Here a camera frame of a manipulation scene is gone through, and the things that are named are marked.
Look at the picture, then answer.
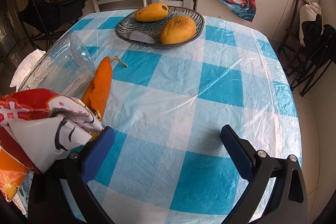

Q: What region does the rough-skinned yellow mango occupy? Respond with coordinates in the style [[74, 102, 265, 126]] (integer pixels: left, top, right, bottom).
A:
[[160, 16, 196, 45]]

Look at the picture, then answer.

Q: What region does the red white snack wrapper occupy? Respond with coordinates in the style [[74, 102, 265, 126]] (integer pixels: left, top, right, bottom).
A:
[[0, 88, 105, 174]]

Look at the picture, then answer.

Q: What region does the ribbed glass plate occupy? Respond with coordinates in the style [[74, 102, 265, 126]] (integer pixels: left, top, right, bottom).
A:
[[115, 6, 205, 49]]

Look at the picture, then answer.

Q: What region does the orange carrot with stem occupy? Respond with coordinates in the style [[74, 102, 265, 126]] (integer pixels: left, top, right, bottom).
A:
[[81, 55, 128, 119]]

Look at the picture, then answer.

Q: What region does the blue white checkered tablecloth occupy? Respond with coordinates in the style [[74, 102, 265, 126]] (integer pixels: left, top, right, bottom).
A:
[[16, 10, 302, 224]]

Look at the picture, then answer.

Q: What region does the white bag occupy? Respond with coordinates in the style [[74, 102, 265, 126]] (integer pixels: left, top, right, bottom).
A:
[[299, 2, 322, 46]]

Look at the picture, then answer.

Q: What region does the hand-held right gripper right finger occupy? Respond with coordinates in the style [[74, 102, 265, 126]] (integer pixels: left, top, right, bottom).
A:
[[220, 124, 310, 224]]

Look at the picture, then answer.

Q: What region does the white paper towel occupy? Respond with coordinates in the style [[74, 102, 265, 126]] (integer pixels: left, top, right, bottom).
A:
[[10, 49, 48, 88]]

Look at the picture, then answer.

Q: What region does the yellow mango with dark spot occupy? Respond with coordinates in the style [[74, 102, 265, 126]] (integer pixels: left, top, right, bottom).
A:
[[134, 3, 169, 22]]

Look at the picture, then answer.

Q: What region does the black folding camping chair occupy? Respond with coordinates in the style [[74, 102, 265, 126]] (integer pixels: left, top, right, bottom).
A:
[[18, 0, 86, 52]]

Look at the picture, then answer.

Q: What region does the orange snack packet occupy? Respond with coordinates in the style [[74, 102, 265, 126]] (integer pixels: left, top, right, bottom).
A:
[[0, 147, 30, 201]]

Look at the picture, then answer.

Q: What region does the clear plastic cup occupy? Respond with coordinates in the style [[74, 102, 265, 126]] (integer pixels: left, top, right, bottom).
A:
[[18, 31, 96, 97]]

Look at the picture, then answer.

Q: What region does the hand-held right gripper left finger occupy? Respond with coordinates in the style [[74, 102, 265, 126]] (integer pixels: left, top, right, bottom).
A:
[[28, 126, 116, 224]]

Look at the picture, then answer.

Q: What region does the folded black chair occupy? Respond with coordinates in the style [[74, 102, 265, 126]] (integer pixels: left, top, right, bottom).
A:
[[286, 14, 336, 97]]

